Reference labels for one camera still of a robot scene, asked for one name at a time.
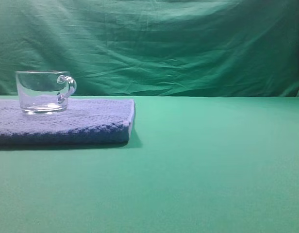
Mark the folded blue towel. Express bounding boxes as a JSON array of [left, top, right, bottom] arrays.
[[0, 99, 135, 146]]

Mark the green table cover cloth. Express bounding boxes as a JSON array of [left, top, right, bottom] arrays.
[[0, 97, 299, 233]]

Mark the green backdrop cloth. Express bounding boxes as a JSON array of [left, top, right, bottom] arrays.
[[0, 0, 299, 97]]

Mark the transparent glass cup with handle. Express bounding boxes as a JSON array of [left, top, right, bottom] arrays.
[[15, 70, 77, 114]]

